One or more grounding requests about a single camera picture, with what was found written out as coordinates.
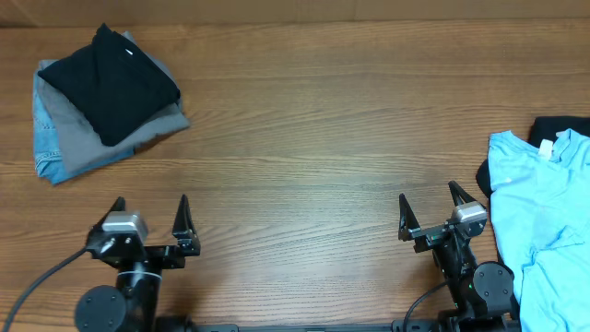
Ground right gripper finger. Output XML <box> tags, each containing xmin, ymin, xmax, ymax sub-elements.
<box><xmin>448</xmin><ymin>181</ymin><xmax>478</xmax><ymax>206</ymax></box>
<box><xmin>398</xmin><ymin>194</ymin><xmax>421</xmax><ymax>242</ymax></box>

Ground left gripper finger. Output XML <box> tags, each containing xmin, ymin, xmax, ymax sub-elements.
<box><xmin>172</xmin><ymin>195</ymin><xmax>201</xmax><ymax>256</ymax></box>
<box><xmin>90</xmin><ymin>196</ymin><xmax>126</xmax><ymax>231</ymax></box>

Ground black t-shirt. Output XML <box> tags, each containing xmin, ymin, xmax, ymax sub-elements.
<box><xmin>39</xmin><ymin>24</ymin><xmax>181</xmax><ymax>147</ymax></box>

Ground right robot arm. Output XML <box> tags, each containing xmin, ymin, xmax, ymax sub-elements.
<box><xmin>392</xmin><ymin>181</ymin><xmax>522</xmax><ymax>332</ymax></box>

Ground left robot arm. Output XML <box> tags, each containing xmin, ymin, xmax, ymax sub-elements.
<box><xmin>75</xmin><ymin>196</ymin><xmax>201</xmax><ymax>332</ymax></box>

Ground grey folded shorts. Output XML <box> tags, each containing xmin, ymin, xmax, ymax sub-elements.
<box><xmin>37</xmin><ymin>33</ymin><xmax>190</xmax><ymax>172</ymax></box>

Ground blue denim folded garment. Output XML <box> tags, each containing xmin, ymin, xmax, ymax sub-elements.
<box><xmin>32</xmin><ymin>75</ymin><xmax>135</xmax><ymax>185</ymax></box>

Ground light blue t-shirt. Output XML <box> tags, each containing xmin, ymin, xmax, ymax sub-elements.
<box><xmin>488</xmin><ymin>129</ymin><xmax>589</xmax><ymax>331</ymax></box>

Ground black garment under pile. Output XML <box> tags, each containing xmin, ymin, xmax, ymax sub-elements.
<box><xmin>476</xmin><ymin>116</ymin><xmax>589</xmax><ymax>198</ymax></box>

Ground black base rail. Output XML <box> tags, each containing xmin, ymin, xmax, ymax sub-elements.
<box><xmin>154</xmin><ymin>316</ymin><xmax>444</xmax><ymax>332</ymax></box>

